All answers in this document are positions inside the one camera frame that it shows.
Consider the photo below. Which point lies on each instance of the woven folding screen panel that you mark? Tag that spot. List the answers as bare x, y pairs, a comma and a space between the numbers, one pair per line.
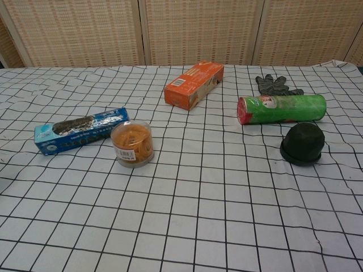
8, 48
201, 28
76, 31
312, 28
356, 55

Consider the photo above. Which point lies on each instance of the green chips can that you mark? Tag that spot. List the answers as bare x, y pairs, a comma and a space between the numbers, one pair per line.
283, 109

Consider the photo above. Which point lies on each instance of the dark green dome object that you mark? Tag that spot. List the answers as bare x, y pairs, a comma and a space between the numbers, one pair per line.
302, 139

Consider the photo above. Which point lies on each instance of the white black checkered tablecloth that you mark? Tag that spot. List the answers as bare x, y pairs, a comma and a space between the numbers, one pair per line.
181, 198

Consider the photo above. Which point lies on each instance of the blue cookie box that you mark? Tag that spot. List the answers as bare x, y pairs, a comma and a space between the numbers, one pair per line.
68, 133

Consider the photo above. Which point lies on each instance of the grey striped knit glove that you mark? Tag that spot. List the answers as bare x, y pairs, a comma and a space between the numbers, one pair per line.
272, 85

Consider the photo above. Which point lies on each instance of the orange cardboard box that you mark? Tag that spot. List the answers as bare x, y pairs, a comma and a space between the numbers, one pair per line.
184, 90

